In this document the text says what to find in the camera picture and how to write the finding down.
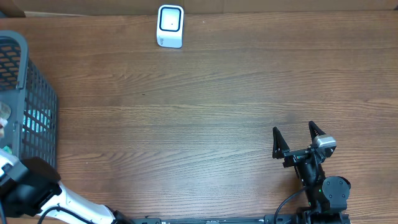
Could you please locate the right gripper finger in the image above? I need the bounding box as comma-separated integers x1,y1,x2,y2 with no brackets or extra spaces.
308,121,325,144
272,127,290,159

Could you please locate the teal snack bar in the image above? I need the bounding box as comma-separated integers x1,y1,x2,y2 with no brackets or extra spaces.
22,110,53,141

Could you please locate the green capped white jar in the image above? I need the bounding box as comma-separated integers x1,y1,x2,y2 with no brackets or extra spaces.
0,101,11,119

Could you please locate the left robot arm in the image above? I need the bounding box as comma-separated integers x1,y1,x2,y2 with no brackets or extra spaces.
1,149,132,224

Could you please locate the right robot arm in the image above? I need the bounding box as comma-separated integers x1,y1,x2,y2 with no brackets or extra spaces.
269,121,351,224

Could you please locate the white barcode scanner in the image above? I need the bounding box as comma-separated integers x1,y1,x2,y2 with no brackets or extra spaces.
156,4,184,49

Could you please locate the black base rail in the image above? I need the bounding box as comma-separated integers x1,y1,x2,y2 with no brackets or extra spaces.
131,214,351,224

